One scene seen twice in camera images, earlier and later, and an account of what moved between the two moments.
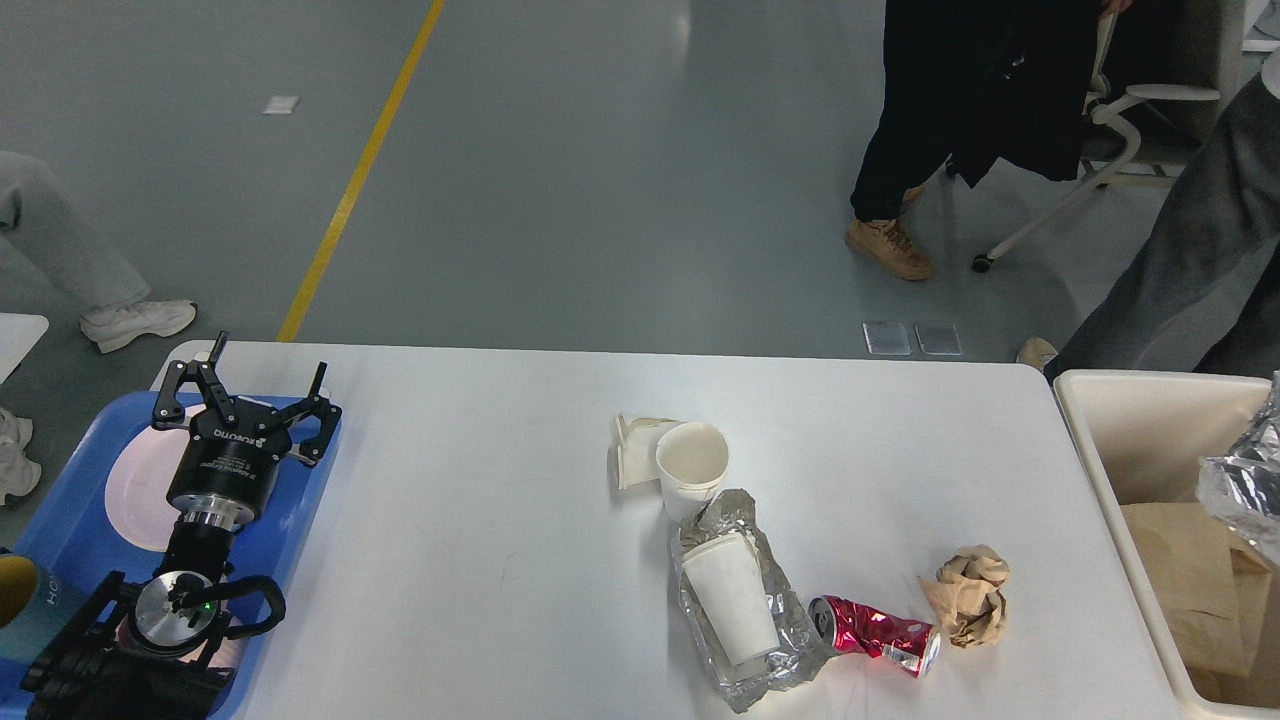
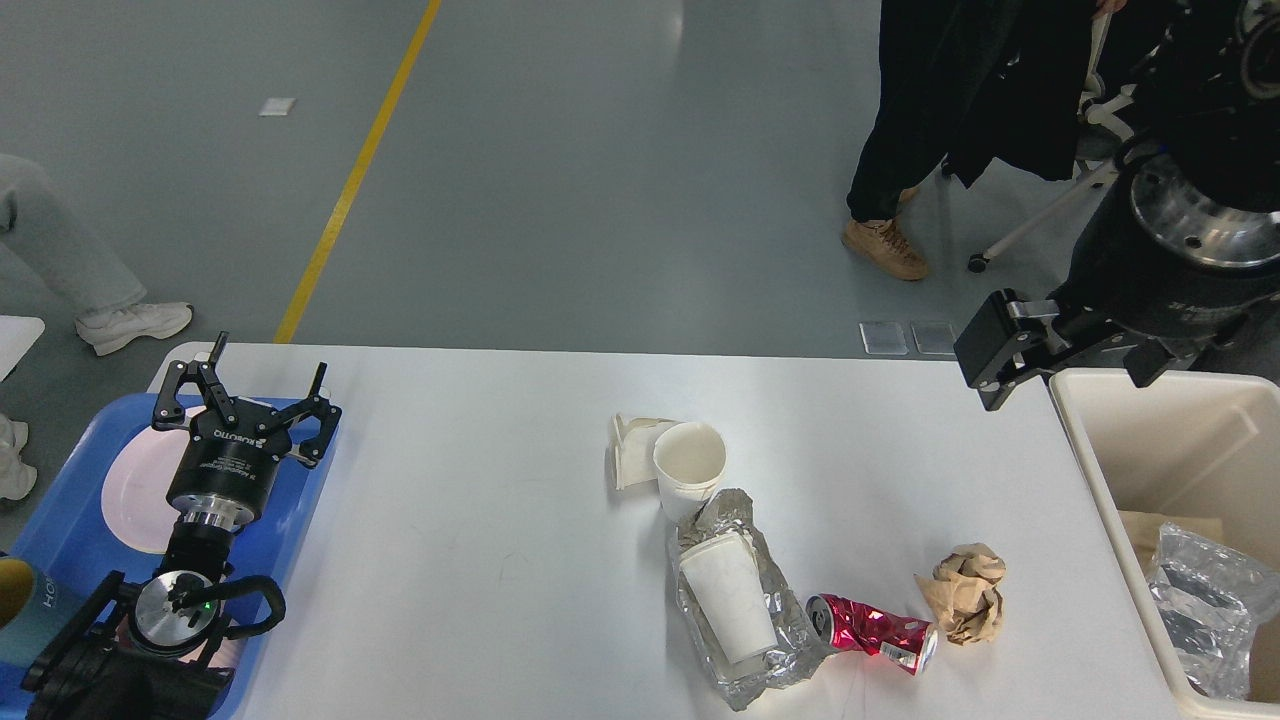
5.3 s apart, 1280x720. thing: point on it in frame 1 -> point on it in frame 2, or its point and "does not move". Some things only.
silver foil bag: (1243, 488) -> (1206, 596)
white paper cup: (691, 460) does not move
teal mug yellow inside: (33, 600) does not move
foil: (732, 513) does not move
